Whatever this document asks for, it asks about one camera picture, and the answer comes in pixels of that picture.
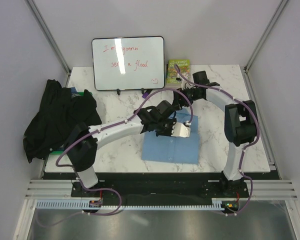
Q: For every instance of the left aluminium frame post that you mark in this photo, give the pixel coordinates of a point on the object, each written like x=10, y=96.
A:
x=48, y=35

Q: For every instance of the small whiteboard with stand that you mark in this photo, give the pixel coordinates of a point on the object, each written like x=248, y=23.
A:
x=128, y=63

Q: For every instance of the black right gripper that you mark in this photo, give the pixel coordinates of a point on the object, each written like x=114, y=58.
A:
x=177, y=96

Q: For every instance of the white slotted cable duct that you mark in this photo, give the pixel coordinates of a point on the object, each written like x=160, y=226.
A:
x=85, y=204

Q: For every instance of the right aluminium frame post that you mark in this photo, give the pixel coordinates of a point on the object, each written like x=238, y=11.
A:
x=266, y=33

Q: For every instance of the light blue long sleeve shirt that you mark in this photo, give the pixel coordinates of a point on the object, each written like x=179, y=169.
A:
x=177, y=150

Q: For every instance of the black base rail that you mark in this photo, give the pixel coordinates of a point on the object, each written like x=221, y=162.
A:
x=157, y=188

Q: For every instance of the aluminium frame post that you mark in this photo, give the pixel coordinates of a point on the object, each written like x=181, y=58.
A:
x=48, y=35
x=266, y=33

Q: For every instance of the green plastic bin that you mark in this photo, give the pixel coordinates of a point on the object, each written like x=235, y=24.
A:
x=74, y=94

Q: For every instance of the black long sleeve shirt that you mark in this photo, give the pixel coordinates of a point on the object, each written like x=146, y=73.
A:
x=57, y=117

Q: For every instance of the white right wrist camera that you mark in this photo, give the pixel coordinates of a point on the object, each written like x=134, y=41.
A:
x=182, y=83

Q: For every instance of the purple marker pen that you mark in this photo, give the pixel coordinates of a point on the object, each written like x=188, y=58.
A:
x=146, y=94

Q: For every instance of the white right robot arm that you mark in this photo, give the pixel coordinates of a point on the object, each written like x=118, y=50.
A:
x=241, y=125

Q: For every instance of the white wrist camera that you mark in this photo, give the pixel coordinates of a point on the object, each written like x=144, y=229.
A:
x=180, y=130
x=182, y=83

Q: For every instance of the green treehouse book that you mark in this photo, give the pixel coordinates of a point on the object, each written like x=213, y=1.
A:
x=172, y=74

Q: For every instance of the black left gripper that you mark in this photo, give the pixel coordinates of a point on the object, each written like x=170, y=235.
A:
x=172, y=122

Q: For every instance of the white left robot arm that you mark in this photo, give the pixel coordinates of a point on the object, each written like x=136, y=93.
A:
x=84, y=141

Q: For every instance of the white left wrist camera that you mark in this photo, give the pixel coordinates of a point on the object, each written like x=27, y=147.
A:
x=180, y=130

